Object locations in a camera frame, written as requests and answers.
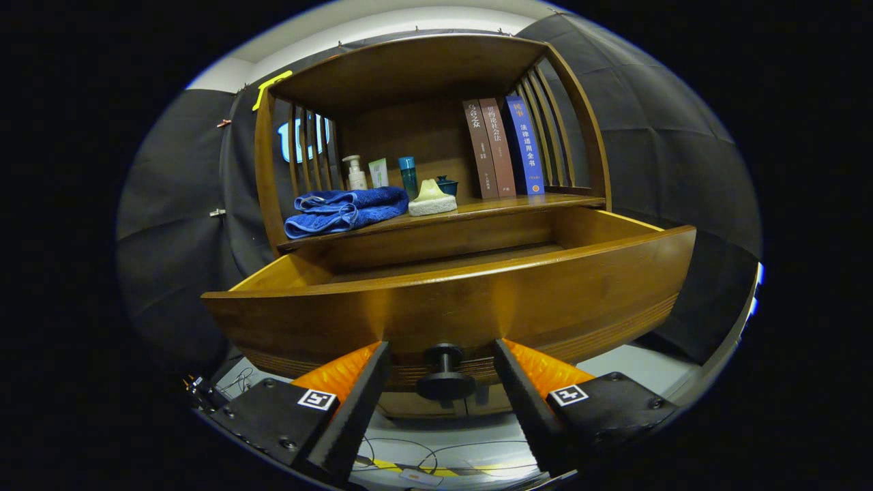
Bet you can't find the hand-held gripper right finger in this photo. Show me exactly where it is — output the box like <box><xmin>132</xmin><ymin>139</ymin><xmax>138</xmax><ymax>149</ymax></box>
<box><xmin>492</xmin><ymin>338</ymin><xmax>679</xmax><ymax>478</ymax></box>

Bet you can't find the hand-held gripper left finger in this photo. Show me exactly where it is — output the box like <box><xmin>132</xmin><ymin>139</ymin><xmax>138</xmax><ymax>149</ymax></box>
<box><xmin>198</xmin><ymin>340</ymin><xmax>393</xmax><ymax>486</ymax></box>

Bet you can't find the wooden drawer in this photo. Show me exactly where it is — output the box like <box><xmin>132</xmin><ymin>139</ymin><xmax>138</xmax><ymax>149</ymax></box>
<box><xmin>201</xmin><ymin>207</ymin><xmax>698</xmax><ymax>402</ymax></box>

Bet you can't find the wooden cabinet door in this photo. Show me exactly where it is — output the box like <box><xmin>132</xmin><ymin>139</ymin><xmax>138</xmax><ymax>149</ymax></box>
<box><xmin>377</xmin><ymin>392</ymin><xmax>471</xmax><ymax>418</ymax></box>
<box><xmin>467</xmin><ymin>389</ymin><xmax>512</xmax><ymax>415</ymax></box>

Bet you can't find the wooden countertop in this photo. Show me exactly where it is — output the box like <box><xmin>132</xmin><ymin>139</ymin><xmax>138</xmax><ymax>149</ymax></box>
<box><xmin>276</xmin><ymin>193</ymin><xmax>606</xmax><ymax>254</ymax></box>

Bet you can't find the wooden cabinet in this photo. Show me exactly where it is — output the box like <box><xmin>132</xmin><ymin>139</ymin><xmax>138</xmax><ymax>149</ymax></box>
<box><xmin>254</xmin><ymin>34</ymin><xmax>612</xmax><ymax>418</ymax></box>

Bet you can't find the yellow floor tape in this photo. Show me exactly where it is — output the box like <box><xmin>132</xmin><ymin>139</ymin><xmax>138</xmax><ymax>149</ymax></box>
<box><xmin>372</xmin><ymin>458</ymin><xmax>539</xmax><ymax>478</ymax></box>

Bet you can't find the blue folded towel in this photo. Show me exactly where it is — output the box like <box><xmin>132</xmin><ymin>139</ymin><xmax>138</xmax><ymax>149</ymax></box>
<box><xmin>284</xmin><ymin>186</ymin><xmax>410</xmax><ymax>240</ymax></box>

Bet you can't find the white pump bottle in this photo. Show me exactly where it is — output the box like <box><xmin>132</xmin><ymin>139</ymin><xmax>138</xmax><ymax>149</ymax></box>
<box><xmin>342</xmin><ymin>155</ymin><xmax>369</xmax><ymax>192</ymax></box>

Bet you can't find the teal bottle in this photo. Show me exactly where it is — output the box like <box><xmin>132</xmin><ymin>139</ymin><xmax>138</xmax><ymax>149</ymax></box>
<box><xmin>398</xmin><ymin>156</ymin><xmax>419</xmax><ymax>198</ymax></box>

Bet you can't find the blue book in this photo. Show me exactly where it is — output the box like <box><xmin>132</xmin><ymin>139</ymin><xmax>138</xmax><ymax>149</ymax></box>
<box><xmin>505</xmin><ymin>95</ymin><xmax>546</xmax><ymax>196</ymax></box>

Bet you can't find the reddish brown book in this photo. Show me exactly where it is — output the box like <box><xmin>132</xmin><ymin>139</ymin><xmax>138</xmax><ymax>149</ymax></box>
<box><xmin>479</xmin><ymin>98</ymin><xmax>517</xmax><ymax>198</ymax></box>

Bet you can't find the dark brown book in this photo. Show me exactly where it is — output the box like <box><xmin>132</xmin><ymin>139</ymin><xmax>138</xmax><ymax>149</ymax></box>
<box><xmin>462</xmin><ymin>99</ymin><xmax>500</xmax><ymax>200</ymax></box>

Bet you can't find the black backdrop cloth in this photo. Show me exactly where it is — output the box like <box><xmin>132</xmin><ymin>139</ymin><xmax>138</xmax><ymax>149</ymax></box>
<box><xmin>115</xmin><ymin>12</ymin><xmax>763</xmax><ymax>372</ymax></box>

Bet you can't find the black floor cable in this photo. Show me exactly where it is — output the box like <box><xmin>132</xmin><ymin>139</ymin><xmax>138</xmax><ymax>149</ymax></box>
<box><xmin>355</xmin><ymin>436</ymin><xmax>539</xmax><ymax>478</ymax></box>

